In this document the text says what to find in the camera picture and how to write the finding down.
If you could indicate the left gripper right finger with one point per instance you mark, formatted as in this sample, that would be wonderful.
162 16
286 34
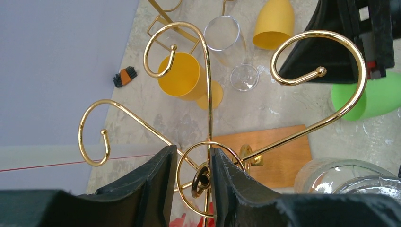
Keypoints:
241 201

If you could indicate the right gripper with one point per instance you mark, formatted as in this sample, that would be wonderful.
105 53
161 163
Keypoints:
372 25

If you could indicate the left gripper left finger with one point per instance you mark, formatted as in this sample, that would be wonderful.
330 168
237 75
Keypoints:
141 198

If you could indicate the red wine glass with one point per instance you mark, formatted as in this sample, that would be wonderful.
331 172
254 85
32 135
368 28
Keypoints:
182 216

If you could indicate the clear ribbed wine glass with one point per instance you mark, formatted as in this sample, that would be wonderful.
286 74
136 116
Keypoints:
346 176

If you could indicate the clear flute glass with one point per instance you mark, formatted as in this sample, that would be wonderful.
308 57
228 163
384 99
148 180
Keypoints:
224 39

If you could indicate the gold wine glass rack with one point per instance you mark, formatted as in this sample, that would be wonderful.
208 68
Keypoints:
269 105

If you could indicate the green wine glass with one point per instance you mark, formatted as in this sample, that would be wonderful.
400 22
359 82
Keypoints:
380 96

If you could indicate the yellow wine glass front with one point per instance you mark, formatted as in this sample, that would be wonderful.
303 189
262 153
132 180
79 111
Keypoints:
274 25

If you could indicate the yellow wine glass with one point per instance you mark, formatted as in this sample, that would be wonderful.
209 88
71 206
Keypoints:
274 25
186 80

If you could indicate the yellow wine glass back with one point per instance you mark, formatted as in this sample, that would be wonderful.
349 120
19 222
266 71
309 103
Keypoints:
186 80

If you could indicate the black orange small clip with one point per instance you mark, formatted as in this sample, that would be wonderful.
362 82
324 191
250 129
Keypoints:
124 77

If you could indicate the gold wire bottle rack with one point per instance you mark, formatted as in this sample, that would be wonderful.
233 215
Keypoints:
164 19

